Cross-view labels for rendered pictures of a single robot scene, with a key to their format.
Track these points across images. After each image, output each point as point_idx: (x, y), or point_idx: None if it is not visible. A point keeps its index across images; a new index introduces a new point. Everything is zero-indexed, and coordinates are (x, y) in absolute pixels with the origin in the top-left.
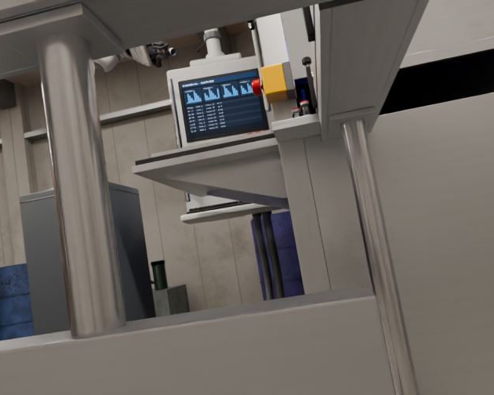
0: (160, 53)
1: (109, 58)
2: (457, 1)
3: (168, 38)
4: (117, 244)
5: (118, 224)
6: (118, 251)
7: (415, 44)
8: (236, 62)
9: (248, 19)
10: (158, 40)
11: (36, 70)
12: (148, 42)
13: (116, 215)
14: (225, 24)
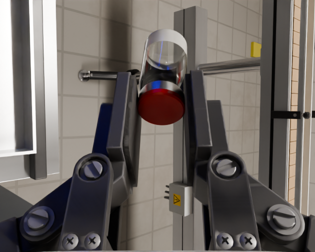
0: (135, 163)
1: None
2: None
3: (262, 32)
4: None
5: None
6: None
7: None
8: None
9: (262, 3)
10: (262, 36)
11: (260, 82)
12: (262, 39)
13: (1, 214)
14: (262, 12)
